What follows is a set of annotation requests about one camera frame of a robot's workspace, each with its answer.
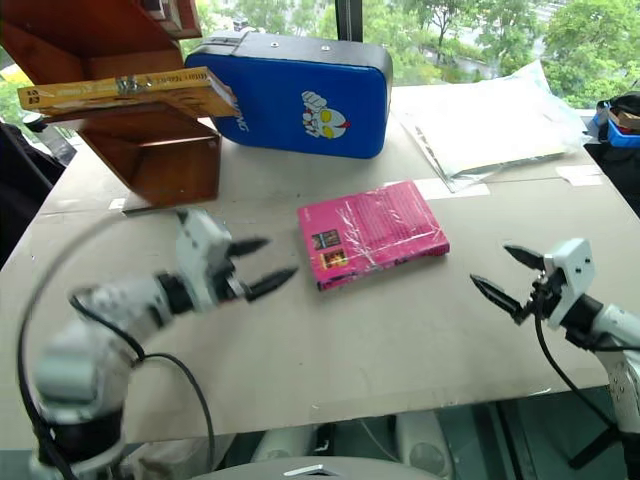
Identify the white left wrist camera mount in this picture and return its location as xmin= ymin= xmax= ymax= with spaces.
xmin=174 ymin=207 xmax=236 ymax=314

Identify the white tape strip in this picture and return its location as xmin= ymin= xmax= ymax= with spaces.
xmin=414 ymin=177 xmax=490 ymax=201

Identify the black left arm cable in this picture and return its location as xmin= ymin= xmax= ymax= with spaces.
xmin=16 ymin=218 xmax=217 ymax=480

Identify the blue black padded case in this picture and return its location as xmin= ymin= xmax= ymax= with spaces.
xmin=183 ymin=30 xmax=394 ymax=160

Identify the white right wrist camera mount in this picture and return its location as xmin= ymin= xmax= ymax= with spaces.
xmin=543 ymin=237 xmax=597 ymax=330

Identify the pink wrapped book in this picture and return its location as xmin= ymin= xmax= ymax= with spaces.
xmin=296 ymin=180 xmax=451 ymax=293

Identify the blue bin with items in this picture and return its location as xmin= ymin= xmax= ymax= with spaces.
xmin=592 ymin=92 xmax=640 ymax=149

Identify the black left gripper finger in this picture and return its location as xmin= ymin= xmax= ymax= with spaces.
xmin=245 ymin=267 xmax=300 ymax=303
xmin=229 ymin=238 xmax=271 ymax=259

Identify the wooden bookshelf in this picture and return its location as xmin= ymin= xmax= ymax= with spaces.
xmin=0 ymin=0 xmax=223 ymax=209

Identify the yellow book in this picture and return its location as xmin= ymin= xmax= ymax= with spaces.
xmin=17 ymin=68 xmax=239 ymax=120

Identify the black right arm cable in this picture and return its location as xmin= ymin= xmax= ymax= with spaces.
xmin=532 ymin=292 xmax=640 ymax=470

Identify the clear plastic bag with sheets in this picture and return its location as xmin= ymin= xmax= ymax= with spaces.
xmin=399 ymin=59 xmax=587 ymax=194

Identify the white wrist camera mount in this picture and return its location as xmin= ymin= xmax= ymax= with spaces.
xmin=174 ymin=207 xmax=236 ymax=314
xmin=543 ymin=237 xmax=597 ymax=330

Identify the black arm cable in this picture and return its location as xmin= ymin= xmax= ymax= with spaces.
xmin=532 ymin=292 xmax=640 ymax=470
xmin=16 ymin=218 xmax=217 ymax=480

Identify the black window frame post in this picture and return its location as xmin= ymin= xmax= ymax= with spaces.
xmin=334 ymin=0 xmax=365 ymax=43

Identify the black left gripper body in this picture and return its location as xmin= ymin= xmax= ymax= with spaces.
xmin=214 ymin=241 xmax=251 ymax=304

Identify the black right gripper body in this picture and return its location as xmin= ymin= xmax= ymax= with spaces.
xmin=521 ymin=267 xmax=565 ymax=321

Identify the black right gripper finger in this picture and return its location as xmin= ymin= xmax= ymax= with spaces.
xmin=503 ymin=244 xmax=547 ymax=271
xmin=469 ymin=274 xmax=529 ymax=326

